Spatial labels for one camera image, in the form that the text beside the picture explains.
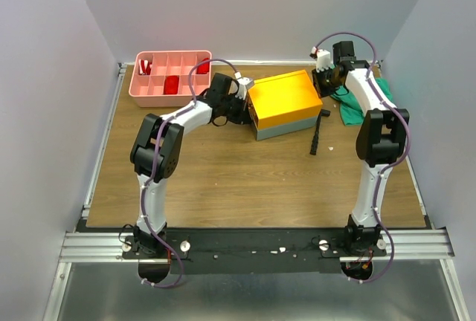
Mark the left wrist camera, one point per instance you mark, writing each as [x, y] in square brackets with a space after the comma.
[244, 84]

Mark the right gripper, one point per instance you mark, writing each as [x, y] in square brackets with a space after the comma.
[318, 81]

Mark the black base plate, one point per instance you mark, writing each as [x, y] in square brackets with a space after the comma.
[251, 250]

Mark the red object front compartment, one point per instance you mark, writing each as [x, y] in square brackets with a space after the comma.
[171, 85]

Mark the red object compartment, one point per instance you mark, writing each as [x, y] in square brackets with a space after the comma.
[203, 67]
[171, 85]

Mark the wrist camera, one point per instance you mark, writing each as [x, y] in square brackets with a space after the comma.
[322, 59]
[244, 84]

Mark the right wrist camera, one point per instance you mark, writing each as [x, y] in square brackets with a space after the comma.
[322, 59]

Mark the red object back compartment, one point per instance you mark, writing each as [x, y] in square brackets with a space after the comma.
[203, 67]

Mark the aluminium rail frame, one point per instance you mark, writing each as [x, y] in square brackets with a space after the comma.
[226, 179]

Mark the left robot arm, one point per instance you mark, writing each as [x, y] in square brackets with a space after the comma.
[155, 152]

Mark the green cloth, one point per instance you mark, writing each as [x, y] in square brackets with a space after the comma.
[350, 111]

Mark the black ribbed tool handle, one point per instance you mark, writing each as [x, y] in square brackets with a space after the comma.
[315, 139]

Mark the pink compartment tray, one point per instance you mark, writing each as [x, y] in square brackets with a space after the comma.
[147, 91]

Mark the red white striped item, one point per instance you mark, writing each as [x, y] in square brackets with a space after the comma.
[144, 67]

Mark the yellow and grey drawer box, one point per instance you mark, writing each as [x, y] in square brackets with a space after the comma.
[282, 104]

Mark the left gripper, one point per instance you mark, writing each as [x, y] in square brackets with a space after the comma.
[243, 116]

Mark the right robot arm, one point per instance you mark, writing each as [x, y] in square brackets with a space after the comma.
[381, 142]

